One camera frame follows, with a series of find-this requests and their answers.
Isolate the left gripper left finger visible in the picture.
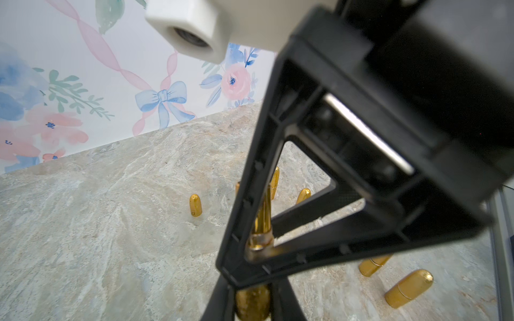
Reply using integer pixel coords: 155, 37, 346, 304
200, 275, 236, 321

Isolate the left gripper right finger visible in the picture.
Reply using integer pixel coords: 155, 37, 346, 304
271, 278, 307, 321

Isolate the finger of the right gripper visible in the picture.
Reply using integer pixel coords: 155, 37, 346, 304
232, 192, 494, 289
215, 51, 334, 290

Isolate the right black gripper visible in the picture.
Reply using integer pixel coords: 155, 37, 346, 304
281, 1, 513, 225

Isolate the aluminium front rail frame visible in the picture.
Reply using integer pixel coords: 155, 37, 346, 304
487, 185, 513, 320

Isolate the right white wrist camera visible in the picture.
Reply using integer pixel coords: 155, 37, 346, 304
145, 0, 337, 63

